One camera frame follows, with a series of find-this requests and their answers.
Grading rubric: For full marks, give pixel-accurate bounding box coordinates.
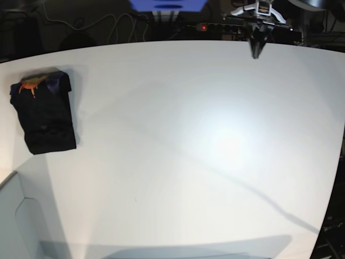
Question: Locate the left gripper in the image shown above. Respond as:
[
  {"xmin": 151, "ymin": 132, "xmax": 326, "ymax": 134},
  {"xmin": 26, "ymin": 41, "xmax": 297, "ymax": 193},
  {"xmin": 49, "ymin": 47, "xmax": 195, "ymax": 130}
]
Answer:
[{"xmin": 223, "ymin": 6, "xmax": 294, "ymax": 58}]

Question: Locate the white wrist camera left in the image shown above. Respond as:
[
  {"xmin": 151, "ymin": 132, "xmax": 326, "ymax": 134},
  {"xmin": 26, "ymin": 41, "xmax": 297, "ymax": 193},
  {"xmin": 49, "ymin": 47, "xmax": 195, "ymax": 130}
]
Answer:
[{"xmin": 256, "ymin": 0, "xmax": 272, "ymax": 16}]

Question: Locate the white cable on floor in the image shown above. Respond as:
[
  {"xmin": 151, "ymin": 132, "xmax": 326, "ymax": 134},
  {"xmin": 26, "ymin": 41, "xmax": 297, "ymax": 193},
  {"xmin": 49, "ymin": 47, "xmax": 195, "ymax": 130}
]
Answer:
[{"xmin": 40, "ymin": 5, "xmax": 151, "ymax": 43}]

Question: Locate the black power strip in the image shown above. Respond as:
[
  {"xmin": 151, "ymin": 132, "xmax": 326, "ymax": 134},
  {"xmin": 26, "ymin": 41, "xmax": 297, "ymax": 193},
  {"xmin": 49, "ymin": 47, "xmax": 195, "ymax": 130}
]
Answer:
[{"xmin": 188, "ymin": 23, "xmax": 244, "ymax": 35}]

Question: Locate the blue plastic bin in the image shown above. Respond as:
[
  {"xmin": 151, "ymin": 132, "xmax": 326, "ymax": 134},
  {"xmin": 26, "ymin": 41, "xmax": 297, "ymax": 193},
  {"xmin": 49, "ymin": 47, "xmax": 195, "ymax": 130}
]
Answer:
[{"xmin": 129, "ymin": 0, "xmax": 207, "ymax": 12}]

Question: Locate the grey cabinet beside table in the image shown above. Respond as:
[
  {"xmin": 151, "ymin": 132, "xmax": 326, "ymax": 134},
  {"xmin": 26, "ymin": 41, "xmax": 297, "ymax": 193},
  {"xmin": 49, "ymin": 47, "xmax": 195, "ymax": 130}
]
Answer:
[{"xmin": 0, "ymin": 171, "xmax": 71, "ymax": 259}]

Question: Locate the black T-shirt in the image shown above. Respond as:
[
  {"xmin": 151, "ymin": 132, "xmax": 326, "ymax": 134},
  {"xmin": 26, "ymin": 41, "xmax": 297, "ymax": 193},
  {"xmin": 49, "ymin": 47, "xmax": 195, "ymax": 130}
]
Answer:
[{"xmin": 10, "ymin": 71, "xmax": 77, "ymax": 155}]

